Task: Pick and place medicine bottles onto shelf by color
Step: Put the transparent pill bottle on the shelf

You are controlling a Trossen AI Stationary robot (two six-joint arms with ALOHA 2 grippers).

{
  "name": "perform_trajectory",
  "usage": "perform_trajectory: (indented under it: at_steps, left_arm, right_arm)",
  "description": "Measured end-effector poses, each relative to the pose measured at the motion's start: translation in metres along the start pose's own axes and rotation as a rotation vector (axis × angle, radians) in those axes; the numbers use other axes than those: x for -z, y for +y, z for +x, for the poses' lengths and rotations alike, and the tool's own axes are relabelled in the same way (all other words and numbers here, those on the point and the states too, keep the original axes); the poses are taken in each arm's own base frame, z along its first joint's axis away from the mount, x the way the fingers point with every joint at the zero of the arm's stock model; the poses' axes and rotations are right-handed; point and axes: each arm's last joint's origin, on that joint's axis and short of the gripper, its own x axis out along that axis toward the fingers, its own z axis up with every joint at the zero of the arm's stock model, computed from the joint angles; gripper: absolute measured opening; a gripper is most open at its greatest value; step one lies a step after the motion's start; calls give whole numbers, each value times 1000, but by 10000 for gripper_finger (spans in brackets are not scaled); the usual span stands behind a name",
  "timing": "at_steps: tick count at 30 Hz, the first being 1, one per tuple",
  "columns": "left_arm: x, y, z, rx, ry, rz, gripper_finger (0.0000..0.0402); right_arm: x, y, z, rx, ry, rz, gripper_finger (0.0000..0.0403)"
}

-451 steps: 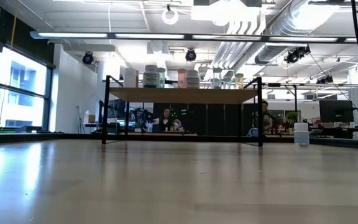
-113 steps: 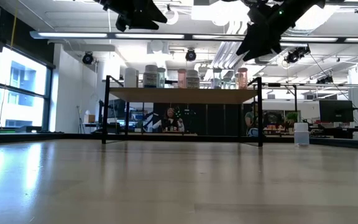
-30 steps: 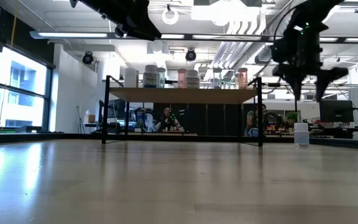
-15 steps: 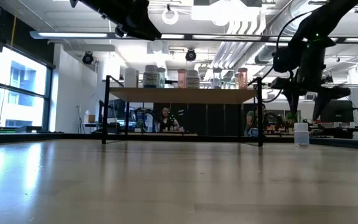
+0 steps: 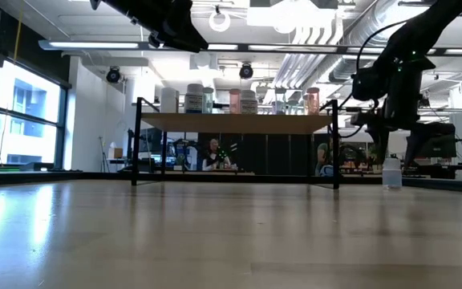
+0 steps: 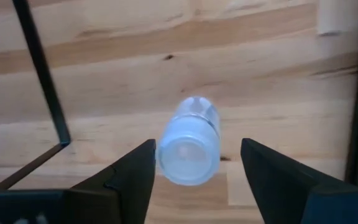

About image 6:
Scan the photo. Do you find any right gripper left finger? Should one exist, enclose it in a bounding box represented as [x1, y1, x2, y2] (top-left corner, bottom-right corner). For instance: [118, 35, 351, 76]
[63, 139, 157, 224]

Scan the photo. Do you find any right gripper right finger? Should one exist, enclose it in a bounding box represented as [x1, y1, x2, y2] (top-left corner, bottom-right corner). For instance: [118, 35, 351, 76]
[241, 138, 319, 224]

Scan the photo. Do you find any frosted clear plastic bottle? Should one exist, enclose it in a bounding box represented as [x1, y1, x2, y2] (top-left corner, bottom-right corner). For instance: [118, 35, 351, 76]
[155, 95, 222, 187]

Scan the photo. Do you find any wooden shelf black metal frame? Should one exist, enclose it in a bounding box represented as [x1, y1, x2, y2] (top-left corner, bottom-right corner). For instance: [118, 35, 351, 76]
[0, 0, 71, 191]

